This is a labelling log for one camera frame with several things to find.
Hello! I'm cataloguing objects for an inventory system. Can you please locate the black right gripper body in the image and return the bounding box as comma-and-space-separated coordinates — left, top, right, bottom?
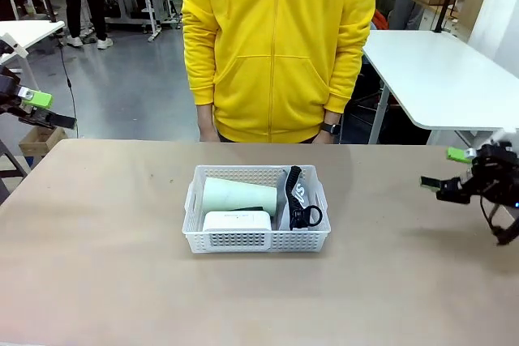
465, 140, 519, 210

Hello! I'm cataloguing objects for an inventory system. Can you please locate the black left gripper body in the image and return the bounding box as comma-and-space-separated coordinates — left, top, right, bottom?
0, 73, 26, 117

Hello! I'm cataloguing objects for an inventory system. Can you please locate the grey CAMPUS pencil case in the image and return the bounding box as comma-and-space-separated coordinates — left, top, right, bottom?
276, 164, 324, 232

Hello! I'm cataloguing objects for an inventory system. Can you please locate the pale green paper cup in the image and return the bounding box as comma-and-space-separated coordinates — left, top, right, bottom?
201, 177, 279, 217

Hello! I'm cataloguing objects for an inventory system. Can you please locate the white rectangular box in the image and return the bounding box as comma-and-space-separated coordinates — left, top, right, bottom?
202, 210, 273, 234

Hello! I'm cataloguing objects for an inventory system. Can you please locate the person's right forearm yellow sleeve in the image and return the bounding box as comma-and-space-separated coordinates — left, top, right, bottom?
182, 33, 222, 107

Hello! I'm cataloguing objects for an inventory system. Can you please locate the person's left forearm yellow sleeve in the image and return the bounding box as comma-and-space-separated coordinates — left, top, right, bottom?
324, 33, 372, 114

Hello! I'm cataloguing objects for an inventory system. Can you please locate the white perforated plastic basket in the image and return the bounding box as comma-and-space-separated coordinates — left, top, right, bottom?
181, 164, 332, 255

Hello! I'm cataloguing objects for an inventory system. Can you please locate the person's right hand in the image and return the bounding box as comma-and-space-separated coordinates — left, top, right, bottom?
197, 105, 221, 143

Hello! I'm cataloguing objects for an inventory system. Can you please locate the small cardboard box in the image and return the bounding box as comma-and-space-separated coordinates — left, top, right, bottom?
18, 126, 69, 156

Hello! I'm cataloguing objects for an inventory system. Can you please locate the large white table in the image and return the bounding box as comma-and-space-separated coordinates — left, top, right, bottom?
362, 29, 519, 145

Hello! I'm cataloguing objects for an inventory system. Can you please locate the person in yellow hoodie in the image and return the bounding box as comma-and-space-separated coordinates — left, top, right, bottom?
180, 0, 377, 144

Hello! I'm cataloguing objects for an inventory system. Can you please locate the thin black floor cable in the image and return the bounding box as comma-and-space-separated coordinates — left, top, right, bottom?
56, 36, 80, 139

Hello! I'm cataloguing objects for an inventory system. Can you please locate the black metal frame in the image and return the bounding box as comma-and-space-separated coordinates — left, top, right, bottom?
0, 138, 29, 206

